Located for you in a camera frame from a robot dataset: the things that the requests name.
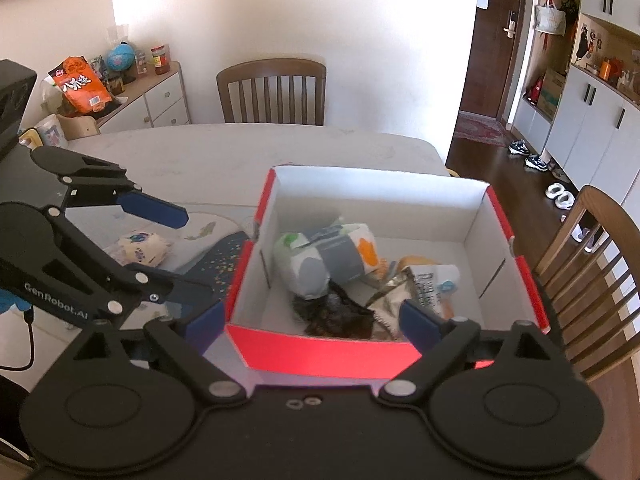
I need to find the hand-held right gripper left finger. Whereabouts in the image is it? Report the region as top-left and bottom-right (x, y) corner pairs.
(65, 300), (248, 402)

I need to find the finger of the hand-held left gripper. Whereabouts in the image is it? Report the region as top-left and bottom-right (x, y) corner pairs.
(102, 260), (226, 322)
(29, 144), (191, 230)

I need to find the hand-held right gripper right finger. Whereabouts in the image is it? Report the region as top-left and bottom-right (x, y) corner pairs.
(377, 299), (576, 402)

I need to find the yellow bread packet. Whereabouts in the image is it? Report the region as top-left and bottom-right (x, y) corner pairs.
(106, 229), (173, 267)

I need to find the white blue-dot packet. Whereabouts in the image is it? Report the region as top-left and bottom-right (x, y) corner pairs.
(407, 264), (461, 318)

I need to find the silver foil packet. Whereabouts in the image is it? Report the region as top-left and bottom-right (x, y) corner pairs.
(365, 267), (417, 342)

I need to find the black snack packet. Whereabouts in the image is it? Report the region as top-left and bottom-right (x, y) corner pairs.
(292, 280), (376, 341)

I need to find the red cardboard box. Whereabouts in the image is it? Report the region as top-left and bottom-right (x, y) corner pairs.
(224, 164), (551, 380)

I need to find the white green snack bag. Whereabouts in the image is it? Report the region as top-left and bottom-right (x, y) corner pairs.
(272, 222), (381, 297)

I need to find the white marble desktop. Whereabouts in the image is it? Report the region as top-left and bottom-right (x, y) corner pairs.
(0, 122), (453, 396)

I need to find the person's left hand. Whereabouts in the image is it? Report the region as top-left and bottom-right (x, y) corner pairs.
(0, 287), (28, 317)

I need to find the white sideboard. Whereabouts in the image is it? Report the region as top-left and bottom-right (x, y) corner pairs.
(95, 61), (192, 133)

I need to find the orange snack bag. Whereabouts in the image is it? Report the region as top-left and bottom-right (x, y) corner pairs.
(47, 55), (112, 115)

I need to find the red-lid jar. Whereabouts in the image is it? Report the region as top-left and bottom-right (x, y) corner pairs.
(151, 44), (171, 76)

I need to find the blue globe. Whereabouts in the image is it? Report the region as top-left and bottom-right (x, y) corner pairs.
(106, 42), (135, 85)

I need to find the patterned rug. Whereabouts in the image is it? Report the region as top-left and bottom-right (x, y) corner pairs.
(452, 110), (508, 148)

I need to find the white tall cabinet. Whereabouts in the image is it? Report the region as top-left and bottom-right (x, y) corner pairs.
(545, 65), (640, 206)

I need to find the brown cardboard box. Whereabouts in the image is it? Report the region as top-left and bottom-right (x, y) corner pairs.
(537, 67), (567, 120)

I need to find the dark wooden door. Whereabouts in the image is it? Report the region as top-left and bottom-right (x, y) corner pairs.
(457, 0), (531, 120)

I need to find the white tote bag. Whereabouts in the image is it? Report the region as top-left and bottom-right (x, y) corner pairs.
(534, 2), (567, 37)

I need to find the black cable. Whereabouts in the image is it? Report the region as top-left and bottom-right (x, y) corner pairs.
(0, 310), (37, 372)

